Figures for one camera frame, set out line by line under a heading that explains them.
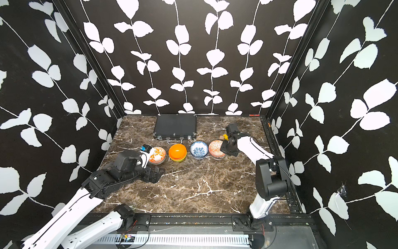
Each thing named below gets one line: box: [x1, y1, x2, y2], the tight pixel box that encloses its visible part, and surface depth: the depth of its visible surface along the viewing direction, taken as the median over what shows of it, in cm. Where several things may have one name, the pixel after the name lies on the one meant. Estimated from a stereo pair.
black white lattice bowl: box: [210, 154, 226, 161], surface depth 97 cm
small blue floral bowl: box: [190, 152, 209, 160], surface depth 97 cm
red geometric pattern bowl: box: [208, 140, 226, 158], surface depth 97 cm
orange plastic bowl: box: [168, 143, 188, 161], surface depth 97 cm
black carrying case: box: [153, 113, 198, 145], surface depth 107 cm
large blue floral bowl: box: [189, 141, 209, 159], surface depth 99 cm
